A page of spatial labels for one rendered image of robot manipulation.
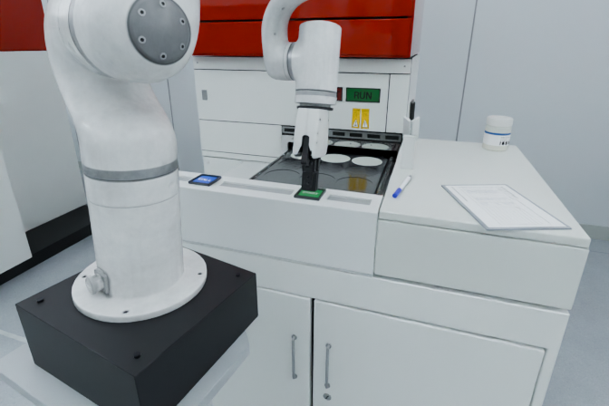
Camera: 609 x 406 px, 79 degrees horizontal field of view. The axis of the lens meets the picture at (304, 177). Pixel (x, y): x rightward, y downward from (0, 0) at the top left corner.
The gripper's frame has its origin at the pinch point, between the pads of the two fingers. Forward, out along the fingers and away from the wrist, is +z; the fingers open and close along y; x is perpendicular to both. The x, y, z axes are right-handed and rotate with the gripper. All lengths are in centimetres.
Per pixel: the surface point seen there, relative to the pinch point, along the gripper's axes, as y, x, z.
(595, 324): -127, 110, 75
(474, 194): -9.7, 33.2, 0.4
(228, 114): -57, -52, -13
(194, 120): -210, -173, -7
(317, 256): 1.2, 3.2, 15.8
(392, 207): 1.5, 17.6, 3.1
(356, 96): -54, -2, -22
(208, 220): 2.1, -22.9, 11.4
